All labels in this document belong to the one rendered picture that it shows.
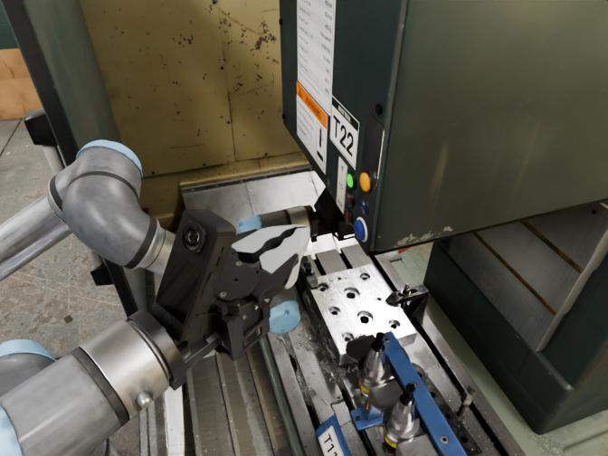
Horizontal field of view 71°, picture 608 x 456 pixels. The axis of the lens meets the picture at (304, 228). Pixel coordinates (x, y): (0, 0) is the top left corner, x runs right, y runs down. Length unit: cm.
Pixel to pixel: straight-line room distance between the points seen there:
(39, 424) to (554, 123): 64
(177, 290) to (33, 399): 13
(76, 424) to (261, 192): 174
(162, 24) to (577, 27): 142
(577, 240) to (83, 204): 105
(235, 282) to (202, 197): 162
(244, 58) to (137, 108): 46
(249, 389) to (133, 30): 129
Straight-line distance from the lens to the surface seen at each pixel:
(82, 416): 38
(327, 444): 113
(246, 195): 203
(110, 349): 39
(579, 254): 121
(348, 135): 61
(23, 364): 55
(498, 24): 54
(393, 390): 89
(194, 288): 38
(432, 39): 49
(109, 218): 73
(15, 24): 101
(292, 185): 207
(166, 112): 187
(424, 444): 85
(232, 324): 42
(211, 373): 153
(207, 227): 37
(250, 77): 187
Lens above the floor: 197
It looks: 39 degrees down
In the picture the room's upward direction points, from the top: straight up
